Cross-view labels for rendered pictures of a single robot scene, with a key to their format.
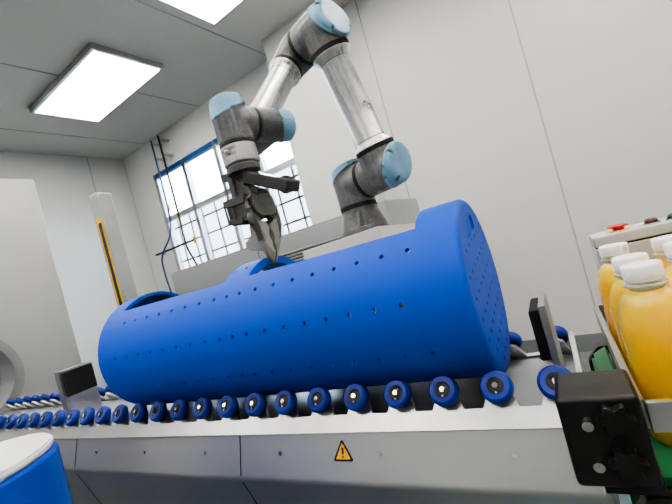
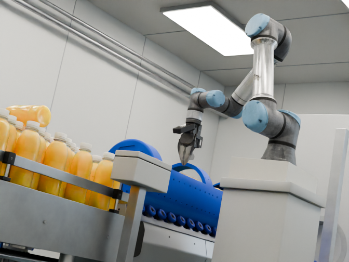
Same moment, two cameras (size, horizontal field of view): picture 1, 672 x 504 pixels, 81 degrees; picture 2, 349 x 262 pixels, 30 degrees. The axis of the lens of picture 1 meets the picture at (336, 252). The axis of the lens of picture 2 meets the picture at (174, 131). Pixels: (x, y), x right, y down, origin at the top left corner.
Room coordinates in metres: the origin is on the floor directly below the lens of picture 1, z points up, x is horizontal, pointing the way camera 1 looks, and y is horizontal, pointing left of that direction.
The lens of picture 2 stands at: (1.10, -2.77, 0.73)
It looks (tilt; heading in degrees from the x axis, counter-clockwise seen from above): 12 degrees up; 97
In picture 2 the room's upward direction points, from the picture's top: 11 degrees clockwise
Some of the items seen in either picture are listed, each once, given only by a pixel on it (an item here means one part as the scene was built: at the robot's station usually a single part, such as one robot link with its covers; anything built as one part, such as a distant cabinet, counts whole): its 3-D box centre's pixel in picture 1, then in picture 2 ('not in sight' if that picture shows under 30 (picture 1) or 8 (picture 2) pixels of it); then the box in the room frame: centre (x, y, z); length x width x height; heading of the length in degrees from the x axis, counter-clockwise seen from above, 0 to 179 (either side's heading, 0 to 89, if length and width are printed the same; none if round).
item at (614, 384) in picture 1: (605, 429); not in sight; (0.41, -0.22, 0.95); 0.10 x 0.07 x 0.10; 151
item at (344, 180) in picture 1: (353, 184); (284, 128); (1.24, -0.11, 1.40); 0.13 x 0.12 x 0.14; 43
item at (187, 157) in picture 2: (267, 242); (190, 156); (0.86, 0.14, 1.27); 0.06 x 0.03 x 0.09; 61
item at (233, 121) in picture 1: (232, 122); (197, 101); (0.84, 0.14, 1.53); 0.09 x 0.08 x 0.11; 133
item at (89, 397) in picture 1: (80, 390); not in sight; (1.25, 0.89, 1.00); 0.10 x 0.04 x 0.15; 151
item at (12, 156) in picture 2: not in sight; (7, 166); (0.46, -1.02, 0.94); 0.03 x 0.02 x 0.08; 61
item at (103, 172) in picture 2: not in sight; (103, 183); (0.64, -0.57, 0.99); 0.07 x 0.07 x 0.19
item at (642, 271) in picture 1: (641, 270); not in sight; (0.45, -0.32, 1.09); 0.04 x 0.04 x 0.02
